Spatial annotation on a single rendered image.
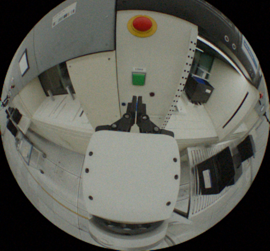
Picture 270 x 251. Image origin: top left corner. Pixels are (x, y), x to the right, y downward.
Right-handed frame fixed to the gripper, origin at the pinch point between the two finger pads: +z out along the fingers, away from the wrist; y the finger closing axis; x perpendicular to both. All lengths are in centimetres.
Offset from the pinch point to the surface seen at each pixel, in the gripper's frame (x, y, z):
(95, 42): 10.9, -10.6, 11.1
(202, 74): -3, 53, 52
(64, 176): -120, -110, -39
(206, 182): -37, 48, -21
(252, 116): -7, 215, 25
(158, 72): 2.3, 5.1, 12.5
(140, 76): 1.2, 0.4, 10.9
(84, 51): 9.3, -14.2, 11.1
